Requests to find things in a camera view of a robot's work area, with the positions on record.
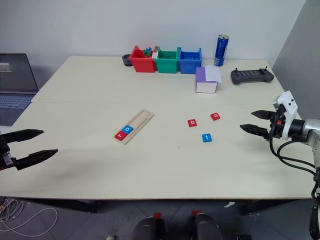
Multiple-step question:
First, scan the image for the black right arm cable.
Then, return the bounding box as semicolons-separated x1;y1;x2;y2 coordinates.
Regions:
268;124;319;176

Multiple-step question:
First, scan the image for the white floor cable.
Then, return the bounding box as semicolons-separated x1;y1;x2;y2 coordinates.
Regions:
0;196;59;238

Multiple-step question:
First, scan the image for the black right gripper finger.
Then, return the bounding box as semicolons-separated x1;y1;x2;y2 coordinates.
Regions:
250;109;276;120
239;123;271;139

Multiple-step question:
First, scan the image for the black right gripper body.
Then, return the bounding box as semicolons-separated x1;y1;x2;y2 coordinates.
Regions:
268;103;288;141

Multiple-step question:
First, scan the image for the wooden letter tray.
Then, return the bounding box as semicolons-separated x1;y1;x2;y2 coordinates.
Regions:
112;109;155;146

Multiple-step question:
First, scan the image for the black round container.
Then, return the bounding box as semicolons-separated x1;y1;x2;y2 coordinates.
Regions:
121;53;134;68

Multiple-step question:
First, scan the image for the dark rounded shape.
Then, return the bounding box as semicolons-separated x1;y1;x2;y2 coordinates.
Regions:
129;216;166;240
190;213;224;240

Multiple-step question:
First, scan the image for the purple and white box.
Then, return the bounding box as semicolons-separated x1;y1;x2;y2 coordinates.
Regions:
194;66;219;95

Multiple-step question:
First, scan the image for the red plastic bin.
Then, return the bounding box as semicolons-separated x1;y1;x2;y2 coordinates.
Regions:
129;45;158;74

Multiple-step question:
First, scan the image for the white paper sheet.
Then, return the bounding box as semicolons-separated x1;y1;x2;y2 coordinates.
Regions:
204;65;223;84

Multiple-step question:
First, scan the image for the red letter tile r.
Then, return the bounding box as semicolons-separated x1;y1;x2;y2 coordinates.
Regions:
114;130;128;141

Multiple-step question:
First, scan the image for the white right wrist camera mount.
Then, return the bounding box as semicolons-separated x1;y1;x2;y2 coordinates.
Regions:
272;90;300;141

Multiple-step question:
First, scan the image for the grey handheld controller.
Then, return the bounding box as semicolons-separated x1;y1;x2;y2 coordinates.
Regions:
230;67;275;86

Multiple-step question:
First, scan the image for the blue plastic bin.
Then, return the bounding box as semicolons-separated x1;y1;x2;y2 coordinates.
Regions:
176;46;203;75

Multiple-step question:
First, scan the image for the green plastic bin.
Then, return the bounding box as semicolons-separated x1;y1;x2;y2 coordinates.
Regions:
154;46;181;74

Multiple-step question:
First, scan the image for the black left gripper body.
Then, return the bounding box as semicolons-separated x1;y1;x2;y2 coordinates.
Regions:
0;138;20;172

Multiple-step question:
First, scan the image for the dark laptop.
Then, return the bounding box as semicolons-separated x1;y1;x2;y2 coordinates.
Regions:
0;52;40;127

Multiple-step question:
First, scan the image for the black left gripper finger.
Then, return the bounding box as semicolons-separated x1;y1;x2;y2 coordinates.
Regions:
14;149;59;172
0;129;45;145

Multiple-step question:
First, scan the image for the blue drink can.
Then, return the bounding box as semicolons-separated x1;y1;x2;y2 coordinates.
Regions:
213;34;230;67

